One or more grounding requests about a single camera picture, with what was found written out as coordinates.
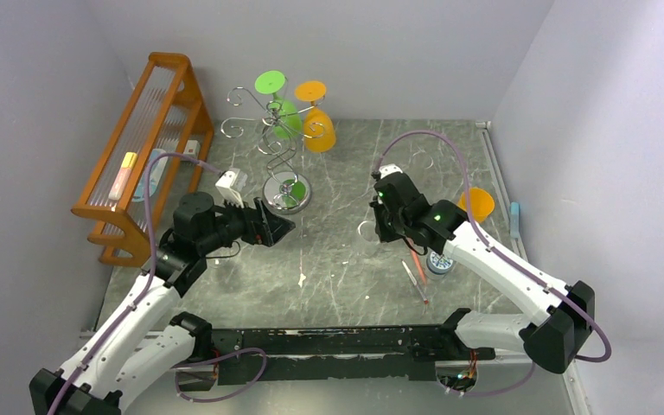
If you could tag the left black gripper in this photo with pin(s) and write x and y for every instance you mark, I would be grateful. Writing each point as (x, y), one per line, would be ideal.
(262, 227)

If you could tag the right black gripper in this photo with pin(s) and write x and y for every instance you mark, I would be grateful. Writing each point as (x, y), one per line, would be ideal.
(382, 212)

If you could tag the clear wine glass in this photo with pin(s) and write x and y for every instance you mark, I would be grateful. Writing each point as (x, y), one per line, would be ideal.
(421, 160)
(367, 240)
(217, 261)

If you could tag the orange plastic wine glass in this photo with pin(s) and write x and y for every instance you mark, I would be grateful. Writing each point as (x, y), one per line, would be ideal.
(318, 130)

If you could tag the green plastic wine glass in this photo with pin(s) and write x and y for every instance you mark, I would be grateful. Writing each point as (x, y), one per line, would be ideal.
(286, 122)

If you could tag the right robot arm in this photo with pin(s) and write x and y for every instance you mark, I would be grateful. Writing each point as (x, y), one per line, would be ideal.
(554, 319)

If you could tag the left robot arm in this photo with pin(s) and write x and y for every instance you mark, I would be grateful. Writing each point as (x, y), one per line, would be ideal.
(113, 368)

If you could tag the chrome wine glass rack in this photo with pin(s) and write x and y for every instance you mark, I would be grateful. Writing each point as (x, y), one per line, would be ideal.
(285, 191)

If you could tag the orange wooden rack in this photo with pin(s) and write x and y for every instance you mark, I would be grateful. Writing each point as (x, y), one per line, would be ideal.
(165, 110)

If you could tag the white red pen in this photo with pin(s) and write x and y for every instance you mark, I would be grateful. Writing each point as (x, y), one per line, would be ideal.
(415, 283)

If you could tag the blue patterned round tin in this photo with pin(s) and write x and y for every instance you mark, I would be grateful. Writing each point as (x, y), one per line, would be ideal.
(438, 266)

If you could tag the small white red box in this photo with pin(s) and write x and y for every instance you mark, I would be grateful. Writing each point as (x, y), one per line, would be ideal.
(192, 148)

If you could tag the light blue flat package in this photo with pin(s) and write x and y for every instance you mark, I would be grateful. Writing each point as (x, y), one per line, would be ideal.
(155, 176)

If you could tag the yellow highlighter marker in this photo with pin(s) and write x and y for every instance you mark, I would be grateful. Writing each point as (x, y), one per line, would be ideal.
(121, 179)

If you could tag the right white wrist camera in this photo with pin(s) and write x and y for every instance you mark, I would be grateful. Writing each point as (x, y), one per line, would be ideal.
(386, 170)

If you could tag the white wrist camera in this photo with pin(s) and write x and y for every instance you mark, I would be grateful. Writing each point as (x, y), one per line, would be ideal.
(386, 170)
(230, 185)

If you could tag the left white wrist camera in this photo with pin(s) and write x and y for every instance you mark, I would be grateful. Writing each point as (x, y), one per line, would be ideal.
(230, 185)

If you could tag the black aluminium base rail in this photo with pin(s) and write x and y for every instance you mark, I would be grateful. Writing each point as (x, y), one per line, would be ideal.
(333, 353)

